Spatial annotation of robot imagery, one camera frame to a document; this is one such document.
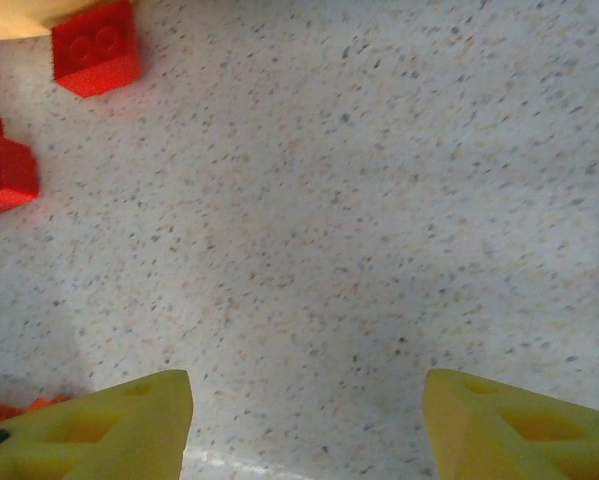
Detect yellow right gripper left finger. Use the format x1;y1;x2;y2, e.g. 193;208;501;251
0;369;195;480

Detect yellow plastic container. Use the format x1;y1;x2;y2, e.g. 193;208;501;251
0;0;133;41

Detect orange curved lego brick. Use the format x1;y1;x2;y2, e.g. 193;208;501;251
0;394;71;432

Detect red two-by-three lego brick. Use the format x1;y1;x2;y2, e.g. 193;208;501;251
0;136;41;222

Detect red sloped lego brick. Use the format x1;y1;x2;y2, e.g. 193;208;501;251
50;0;142;99

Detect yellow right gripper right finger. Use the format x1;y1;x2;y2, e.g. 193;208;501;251
422;368;599;480

